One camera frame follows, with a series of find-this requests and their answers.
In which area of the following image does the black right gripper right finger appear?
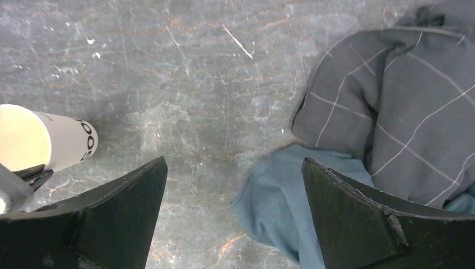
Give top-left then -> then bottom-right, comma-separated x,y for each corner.
302,158 -> 474,268

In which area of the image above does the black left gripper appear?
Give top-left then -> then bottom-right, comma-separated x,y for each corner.
1,164 -> 54,214

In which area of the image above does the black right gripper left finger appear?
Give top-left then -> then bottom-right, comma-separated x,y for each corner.
1,157 -> 168,268

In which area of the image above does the white paper coffee cup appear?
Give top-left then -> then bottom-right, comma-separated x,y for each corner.
1,104 -> 99,172

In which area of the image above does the teal blue cloth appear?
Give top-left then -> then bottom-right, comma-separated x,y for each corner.
232,145 -> 474,268

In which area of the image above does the grey checked cloth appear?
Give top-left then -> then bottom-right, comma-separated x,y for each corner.
291,1 -> 474,208

